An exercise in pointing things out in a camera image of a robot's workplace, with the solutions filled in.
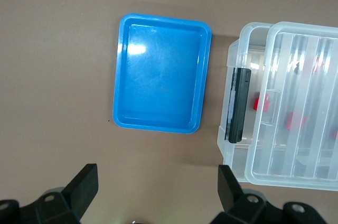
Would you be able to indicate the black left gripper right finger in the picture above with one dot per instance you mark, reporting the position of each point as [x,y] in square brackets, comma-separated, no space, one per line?
[231,195]

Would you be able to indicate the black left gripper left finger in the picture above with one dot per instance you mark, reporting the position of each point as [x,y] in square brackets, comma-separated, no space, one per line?
[76,195]

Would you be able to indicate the red block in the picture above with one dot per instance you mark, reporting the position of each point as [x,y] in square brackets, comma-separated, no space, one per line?
[291,121]
[261,105]

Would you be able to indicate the clear ribbed plastic lid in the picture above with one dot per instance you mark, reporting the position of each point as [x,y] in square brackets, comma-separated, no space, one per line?
[303,89]

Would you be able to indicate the black box latch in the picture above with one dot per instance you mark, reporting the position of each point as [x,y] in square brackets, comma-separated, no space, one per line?
[239,107]

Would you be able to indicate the clear plastic storage box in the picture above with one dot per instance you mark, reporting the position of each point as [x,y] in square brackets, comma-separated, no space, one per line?
[253,47]

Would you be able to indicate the blue plastic tray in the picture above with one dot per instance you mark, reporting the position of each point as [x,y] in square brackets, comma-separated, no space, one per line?
[163,76]

